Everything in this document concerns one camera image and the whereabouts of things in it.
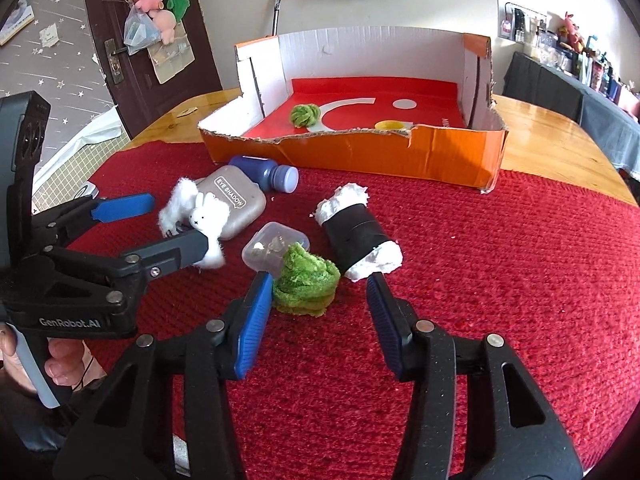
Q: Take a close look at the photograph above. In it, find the peach plush toy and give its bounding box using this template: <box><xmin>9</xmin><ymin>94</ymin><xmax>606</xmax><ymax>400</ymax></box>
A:
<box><xmin>150</xmin><ymin>9</ymin><xmax>177</xmax><ymax>45</ymax></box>

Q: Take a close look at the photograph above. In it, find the clear bottle green cap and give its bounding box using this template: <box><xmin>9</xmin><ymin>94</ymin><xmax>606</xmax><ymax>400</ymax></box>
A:
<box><xmin>241</xmin><ymin>221</ymin><xmax>310</xmax><ymax>277</ymax></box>

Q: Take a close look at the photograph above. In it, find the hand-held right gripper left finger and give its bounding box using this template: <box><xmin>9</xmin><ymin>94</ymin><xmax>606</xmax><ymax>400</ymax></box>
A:
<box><xmin>52</xmin><ymin>271</ymin><xmax>275</xmax><ymax>480</ymax></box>

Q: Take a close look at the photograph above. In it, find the grey eye shadow case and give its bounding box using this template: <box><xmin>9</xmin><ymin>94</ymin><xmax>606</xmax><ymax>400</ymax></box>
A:
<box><xmin>192</xmin><ymin>164</ymin><xmax>267</xmax><ymax>241</ymax></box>

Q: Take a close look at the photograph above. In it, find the clear plastic bag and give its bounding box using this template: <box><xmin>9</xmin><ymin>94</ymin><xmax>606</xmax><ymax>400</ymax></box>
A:
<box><xmin>124</xmin><ymin>7</ymin><xmax>163</xmax><ymax>56</ymax></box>

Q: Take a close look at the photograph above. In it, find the green fuzzy cloth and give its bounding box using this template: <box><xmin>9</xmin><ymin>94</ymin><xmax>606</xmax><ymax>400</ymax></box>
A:
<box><xmin>272</xmin><ymin>241</ymin><xmax>342</xmax><ymax>317</ymax></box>

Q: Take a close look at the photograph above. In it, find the white bunny plush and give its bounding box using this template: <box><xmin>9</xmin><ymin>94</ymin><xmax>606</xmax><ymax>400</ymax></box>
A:
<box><xmin>159</xmin><ymin>177</ymin><xmax>231</xmax><ymax>270</ymax></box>

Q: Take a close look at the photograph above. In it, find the person's left hand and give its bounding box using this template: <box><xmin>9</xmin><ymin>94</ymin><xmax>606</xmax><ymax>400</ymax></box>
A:
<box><xmin>0</xmin><ymin>324</ymin><xmax>108</xmax><ymax>396</ymax></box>

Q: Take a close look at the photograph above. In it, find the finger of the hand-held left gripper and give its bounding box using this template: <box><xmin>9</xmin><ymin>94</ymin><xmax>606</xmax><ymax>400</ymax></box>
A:
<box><xmin>32</xmin><ymin>192</ymin><xmax>156</xmax><ymax>243</ymax></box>
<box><xmin>112</xmin><ymin>230</ymin><xmax>211</xmax><ymax>286</ymax></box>

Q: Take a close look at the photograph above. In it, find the orange cardboard box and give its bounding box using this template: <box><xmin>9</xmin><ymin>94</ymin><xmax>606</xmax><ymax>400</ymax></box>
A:
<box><xmin>197</xmin><ymin>29</ymin><xmax>510</xmax><ymax>193</ymax></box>

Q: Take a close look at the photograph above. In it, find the beige hanging organizer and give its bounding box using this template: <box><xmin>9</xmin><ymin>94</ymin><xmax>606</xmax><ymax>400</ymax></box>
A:
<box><xmin>150</xmin><ymin>35</ymin><xmax>196</xmax><ymax>85</ymax></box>

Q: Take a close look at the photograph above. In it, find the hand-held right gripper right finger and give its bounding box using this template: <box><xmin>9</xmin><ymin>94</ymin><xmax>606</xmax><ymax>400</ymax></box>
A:
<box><xmin>366</xmin><ymin>272</ymin><xmax>586</xmax><ymax>480</ymax></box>

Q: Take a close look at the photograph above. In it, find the white grid board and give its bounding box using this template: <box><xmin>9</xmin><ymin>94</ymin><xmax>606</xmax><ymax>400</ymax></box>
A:
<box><xmin>31</xmin><ymin>110</ymin><xmax>126</xmax><ymax>211</ymax></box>

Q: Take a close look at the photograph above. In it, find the red knitted mat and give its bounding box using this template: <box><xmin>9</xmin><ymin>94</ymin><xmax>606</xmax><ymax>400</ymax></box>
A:
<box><xmin>65</xmin><ymin>147</ymin><xmax>640</xmax><ymax>480</ymax></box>

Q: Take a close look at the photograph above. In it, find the blue plastic bottle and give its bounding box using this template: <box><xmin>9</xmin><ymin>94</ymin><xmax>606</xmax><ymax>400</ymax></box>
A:
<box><xmin>229</xmin><ymin>155</ymin><xmax>300</xmax><ymax>193</ymax></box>

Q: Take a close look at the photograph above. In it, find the metal door handle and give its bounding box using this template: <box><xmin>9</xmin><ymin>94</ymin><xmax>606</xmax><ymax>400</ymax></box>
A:
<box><xmin>104</xmin><ymin>39</ymin><xmax>132</xmax><ymax>85</ymax></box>

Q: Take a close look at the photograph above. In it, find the cluttered side table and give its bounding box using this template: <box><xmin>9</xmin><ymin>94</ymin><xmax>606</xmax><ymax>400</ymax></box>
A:
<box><xmin>500</xmin><ymin>2</ymin><xmax>640</xmax><ymax>106</ymax></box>

